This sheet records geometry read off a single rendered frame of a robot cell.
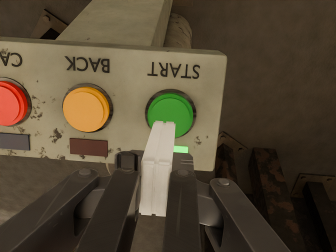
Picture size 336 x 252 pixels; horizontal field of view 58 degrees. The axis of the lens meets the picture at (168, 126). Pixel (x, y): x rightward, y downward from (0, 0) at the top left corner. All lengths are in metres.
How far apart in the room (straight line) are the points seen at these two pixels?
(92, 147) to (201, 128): 0.10
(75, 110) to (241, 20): 0.66
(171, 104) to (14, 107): 0.14
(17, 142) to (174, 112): 0.15
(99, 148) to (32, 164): 1.05
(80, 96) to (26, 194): 1.25
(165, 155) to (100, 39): 0.20
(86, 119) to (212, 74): 0.12
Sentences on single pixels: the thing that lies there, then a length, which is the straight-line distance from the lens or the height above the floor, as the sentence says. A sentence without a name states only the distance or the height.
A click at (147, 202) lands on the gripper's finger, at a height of 0.73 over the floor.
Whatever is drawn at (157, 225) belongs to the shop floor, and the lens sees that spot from 1.48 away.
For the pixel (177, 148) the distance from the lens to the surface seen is 0.28.
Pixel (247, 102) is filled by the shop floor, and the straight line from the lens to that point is 1.00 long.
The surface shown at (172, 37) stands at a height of 0.17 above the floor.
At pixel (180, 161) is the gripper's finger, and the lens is 0.17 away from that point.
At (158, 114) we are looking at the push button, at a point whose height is 0.61.
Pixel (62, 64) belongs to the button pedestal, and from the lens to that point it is 0.28.
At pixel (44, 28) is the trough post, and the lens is 0.96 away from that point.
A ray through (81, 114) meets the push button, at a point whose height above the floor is 0.61.
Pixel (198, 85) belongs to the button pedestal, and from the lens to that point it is 0.27.
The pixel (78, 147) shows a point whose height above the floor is 0.61.
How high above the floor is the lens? 0.82
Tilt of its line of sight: 52 degrees down
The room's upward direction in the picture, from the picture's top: 173 degrees counter-clockwise
